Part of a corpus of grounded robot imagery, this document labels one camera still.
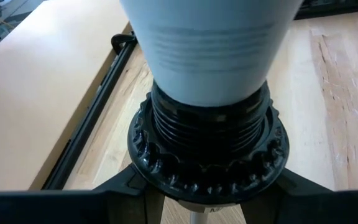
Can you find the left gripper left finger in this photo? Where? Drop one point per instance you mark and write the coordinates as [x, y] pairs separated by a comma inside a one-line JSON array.
[[57, 208]]

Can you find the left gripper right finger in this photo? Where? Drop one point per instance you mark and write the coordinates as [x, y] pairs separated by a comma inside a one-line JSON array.
[[315, 208]]

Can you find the wooden base table lamp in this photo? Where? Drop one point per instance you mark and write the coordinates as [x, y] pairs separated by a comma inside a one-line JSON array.
[[207, 174]]

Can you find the white lightbulb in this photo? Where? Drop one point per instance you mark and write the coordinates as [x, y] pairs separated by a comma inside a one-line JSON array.
[[210, 56]]

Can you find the beige desk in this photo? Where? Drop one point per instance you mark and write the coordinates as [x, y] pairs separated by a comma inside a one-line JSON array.
[[42, 93]]

